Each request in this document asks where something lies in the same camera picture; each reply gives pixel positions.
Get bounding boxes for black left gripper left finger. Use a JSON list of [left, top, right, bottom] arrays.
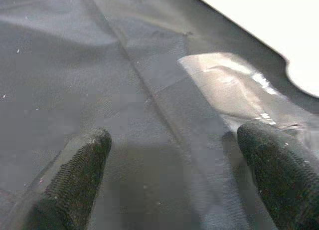
[[0, 127, 112, 230]]

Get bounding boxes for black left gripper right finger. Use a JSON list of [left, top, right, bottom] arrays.
[[236, 122, 319, 230]]

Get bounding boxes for white plastic children table top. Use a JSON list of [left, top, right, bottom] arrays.
[[185, 0, 319, 99]]

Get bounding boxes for clear tape patch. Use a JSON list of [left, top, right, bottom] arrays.
[[177, 52, 319, 152]]

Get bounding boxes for black tablecloth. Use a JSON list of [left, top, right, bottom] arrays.
[[0, 0, 319, 230]]

